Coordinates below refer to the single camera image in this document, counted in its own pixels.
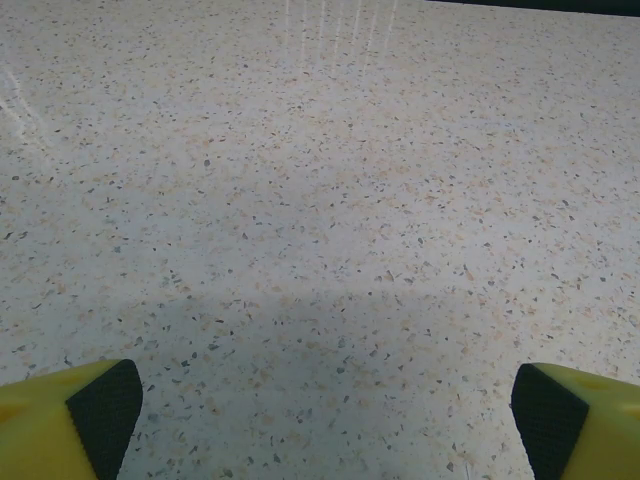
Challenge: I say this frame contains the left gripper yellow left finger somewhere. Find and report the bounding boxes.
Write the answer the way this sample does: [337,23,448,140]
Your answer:
[0,358,147,480]

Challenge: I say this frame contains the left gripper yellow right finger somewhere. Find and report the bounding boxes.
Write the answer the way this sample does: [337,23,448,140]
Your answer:
[509,362,640,480]

